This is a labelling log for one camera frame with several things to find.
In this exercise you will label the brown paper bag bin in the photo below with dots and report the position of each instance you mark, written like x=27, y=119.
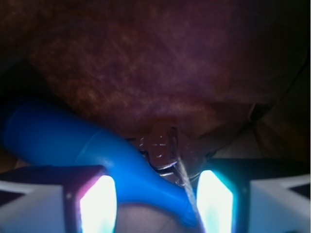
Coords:
x=233, y=75

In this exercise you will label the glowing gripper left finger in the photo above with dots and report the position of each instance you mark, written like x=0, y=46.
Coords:
x=57, y=199

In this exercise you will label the blue plastic bottle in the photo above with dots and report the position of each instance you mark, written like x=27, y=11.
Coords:
x=43, y=134

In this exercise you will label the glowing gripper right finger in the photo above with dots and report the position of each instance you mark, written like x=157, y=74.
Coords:
x=254, y=196

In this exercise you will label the silver keys bunch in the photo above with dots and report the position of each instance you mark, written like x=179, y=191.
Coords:
x=176, y=160

